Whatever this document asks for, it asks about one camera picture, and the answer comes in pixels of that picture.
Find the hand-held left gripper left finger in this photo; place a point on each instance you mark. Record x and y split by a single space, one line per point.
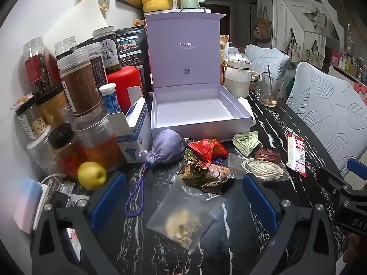
107 199

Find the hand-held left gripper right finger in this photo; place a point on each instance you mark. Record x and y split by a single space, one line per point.
259 200

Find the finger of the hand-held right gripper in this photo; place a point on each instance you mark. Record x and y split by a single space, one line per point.
329 177
357 166

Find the red white long snack packet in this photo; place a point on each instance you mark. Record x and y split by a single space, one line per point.
295 154

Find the dark red small packet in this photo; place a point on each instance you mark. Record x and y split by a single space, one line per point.
268 155

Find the green tea packet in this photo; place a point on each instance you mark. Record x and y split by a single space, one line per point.
246 143

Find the clear bag of dried slices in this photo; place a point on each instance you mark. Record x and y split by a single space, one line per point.
183 226

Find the gold brown snack packet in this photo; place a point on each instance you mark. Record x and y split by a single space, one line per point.
190 156

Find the purple gift box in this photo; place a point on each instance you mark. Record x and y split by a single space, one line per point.
195 108

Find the person's right hand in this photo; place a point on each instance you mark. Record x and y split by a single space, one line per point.
357 249

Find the yellow lemon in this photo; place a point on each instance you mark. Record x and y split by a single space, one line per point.
91 176

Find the clear jar orange contents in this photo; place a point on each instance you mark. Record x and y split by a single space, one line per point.
99 143

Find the white leaf pattern chair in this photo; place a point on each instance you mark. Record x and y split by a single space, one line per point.
266 58
329 106

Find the black cap bottle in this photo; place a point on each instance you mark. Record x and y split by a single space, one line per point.
64 149

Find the white blue carton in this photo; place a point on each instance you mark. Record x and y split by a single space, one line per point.
137 137

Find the empty clear jar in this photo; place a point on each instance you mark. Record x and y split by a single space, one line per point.
40 151

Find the white tissue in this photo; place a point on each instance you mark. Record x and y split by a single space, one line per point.
248 111

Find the green bag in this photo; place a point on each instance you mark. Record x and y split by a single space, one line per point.
288 88

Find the blue white tablet tube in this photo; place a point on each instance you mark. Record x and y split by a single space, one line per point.
110 98

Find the row of bottles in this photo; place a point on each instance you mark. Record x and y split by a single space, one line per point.
348 63

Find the glass cup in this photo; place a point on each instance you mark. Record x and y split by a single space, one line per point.
271 91

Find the black lid jar yellow contents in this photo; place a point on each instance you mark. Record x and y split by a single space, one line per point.
54 108

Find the pink lid seed jar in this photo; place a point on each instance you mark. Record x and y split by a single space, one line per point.
31 120

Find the brown label clear jar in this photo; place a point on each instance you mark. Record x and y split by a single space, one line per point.
80 86

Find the red canister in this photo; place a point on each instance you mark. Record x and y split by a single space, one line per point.
124 83

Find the cream printed tote bag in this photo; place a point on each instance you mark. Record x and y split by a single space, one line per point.
295 48
315 56

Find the beige cup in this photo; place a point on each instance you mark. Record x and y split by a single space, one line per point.
254 78

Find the white ceramic jar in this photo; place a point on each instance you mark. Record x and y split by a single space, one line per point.
236 77

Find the dark label white lid jar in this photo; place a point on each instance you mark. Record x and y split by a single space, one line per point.
99 66

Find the gold snack bag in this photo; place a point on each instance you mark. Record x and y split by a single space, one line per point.
224 60

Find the green label clear jar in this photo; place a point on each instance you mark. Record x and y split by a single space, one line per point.
107 51

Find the red label clear jar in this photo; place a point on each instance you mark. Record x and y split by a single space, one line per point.
38 66

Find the black coffee bag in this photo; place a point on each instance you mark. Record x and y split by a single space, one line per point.
133 48

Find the cream flat tote bag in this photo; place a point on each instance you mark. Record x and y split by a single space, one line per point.
316 18

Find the black label clear jar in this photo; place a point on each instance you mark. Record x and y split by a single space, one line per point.
65 47

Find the brown patterned tote bag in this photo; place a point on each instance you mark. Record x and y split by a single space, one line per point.
262 28

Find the white board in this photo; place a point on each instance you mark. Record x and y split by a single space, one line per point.
83 20

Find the dark brown door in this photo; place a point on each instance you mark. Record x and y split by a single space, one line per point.
215 7

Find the white fridge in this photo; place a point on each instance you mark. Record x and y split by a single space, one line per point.
177 11

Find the yellow pot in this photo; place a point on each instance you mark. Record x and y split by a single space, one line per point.
156 0

